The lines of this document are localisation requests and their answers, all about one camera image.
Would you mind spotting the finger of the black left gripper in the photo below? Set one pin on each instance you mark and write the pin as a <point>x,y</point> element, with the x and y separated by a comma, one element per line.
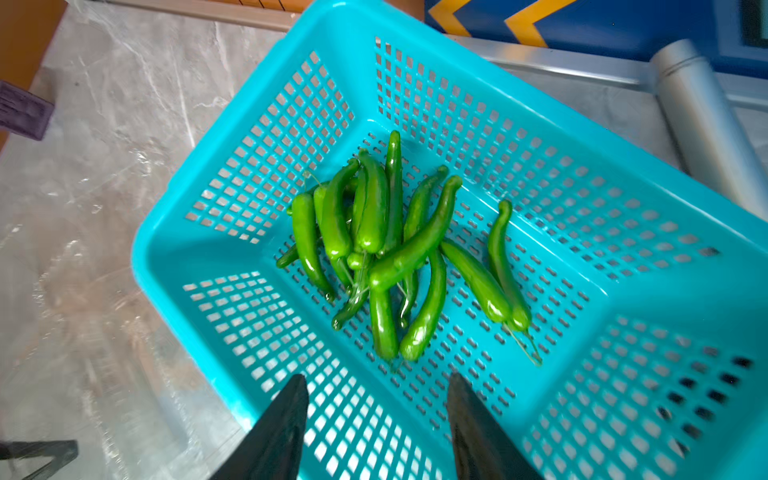
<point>59,453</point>

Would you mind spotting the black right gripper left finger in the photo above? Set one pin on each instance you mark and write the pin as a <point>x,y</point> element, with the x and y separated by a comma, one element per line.
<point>273,447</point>

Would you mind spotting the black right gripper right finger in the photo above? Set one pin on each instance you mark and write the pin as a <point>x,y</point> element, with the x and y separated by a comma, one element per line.
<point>482,450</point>

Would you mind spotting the small green pepper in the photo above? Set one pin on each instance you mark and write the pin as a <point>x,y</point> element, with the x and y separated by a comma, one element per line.
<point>372,227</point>
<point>336,238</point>
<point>494,302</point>
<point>393,170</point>
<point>424,326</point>
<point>383,326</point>
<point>415,219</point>
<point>504,264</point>
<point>404,259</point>
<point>306,237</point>

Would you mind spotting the teal plastic mesh basket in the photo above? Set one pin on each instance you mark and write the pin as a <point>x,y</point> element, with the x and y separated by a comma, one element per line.
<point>647,357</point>

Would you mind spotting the purple embossed cube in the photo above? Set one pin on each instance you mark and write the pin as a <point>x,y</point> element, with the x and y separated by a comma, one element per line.
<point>23,113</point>

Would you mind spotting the grey cylinder rod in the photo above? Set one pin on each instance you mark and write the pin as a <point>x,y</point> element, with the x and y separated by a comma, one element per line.
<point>715,148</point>

